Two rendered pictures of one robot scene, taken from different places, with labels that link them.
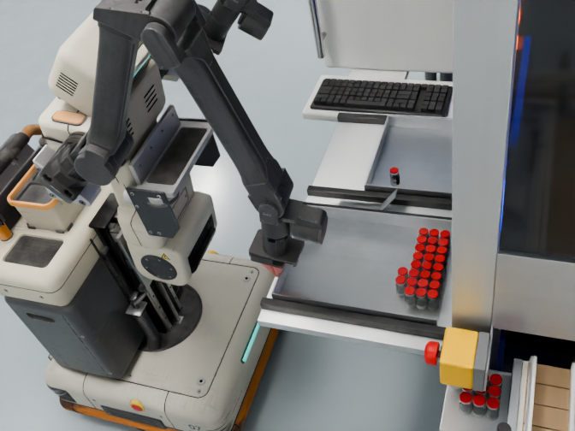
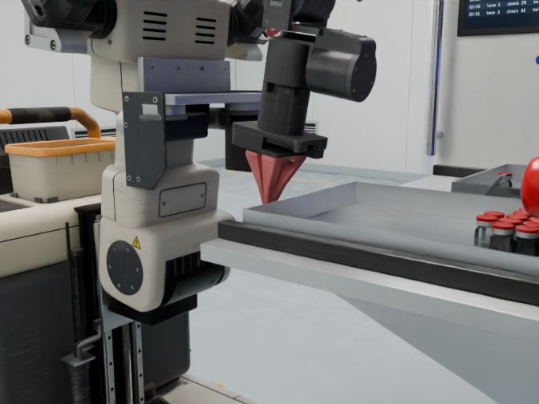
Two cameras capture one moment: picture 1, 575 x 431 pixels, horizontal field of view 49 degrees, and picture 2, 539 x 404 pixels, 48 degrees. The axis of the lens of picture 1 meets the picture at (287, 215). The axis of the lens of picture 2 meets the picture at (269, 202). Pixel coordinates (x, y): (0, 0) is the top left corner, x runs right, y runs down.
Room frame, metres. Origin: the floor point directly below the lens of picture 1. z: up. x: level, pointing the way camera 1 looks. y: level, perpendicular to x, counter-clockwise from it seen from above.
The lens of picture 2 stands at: (0.16, -0.06, 1.06)
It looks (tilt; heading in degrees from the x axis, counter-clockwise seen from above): 11 degrees down; 9
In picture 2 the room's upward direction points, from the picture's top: straight up
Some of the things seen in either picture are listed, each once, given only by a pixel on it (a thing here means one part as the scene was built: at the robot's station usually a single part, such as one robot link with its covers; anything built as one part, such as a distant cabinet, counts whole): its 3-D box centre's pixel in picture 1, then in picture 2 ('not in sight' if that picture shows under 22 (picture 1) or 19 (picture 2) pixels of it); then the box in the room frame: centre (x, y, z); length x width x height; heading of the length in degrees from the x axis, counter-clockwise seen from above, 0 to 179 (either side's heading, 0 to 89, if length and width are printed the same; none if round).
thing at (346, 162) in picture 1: (404, 215); (509, 225); (0.99, -0.26, 0.87); 0.70 x 0.48 x 0.02; 151
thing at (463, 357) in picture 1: (463, 358); not in sight; (0.53, -0.22, 0.99); 0.08 x 0.07 x 0.07; 61
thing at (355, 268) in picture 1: (365, 262); (425, 224); (0.86, -0.14, 0.90); 0.34 x 0.26 x 0.04; 61
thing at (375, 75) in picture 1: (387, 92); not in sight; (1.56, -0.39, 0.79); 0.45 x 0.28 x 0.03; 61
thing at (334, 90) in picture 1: (380, 96); not in sight; (1.51, -0.36, 0.82); 0.40 x 0.14 x 0.02; 59
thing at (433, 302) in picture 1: (439, 269); not in sight; (0.79, -0.27, 0.90); 0.18 x 0.02 x 0.05; 151
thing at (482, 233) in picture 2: (400, 286); (485, 239); (0.77, -0.19, 0.90); 0.02 x 0.02 x 0.05
